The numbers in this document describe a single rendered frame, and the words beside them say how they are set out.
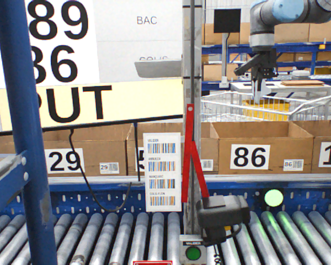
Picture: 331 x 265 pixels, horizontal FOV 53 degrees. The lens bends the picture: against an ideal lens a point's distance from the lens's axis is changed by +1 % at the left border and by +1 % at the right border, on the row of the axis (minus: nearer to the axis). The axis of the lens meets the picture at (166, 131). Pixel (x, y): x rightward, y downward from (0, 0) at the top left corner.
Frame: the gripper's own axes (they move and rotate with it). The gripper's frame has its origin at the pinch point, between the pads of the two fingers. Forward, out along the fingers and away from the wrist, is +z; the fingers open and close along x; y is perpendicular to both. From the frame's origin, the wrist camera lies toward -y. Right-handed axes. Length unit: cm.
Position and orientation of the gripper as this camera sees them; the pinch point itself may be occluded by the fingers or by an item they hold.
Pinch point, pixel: (255, 100)
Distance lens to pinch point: 134.7
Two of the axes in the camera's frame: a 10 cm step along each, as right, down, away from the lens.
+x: -0.7, -1.4, 9.9
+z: 0.3, 9.9, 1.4
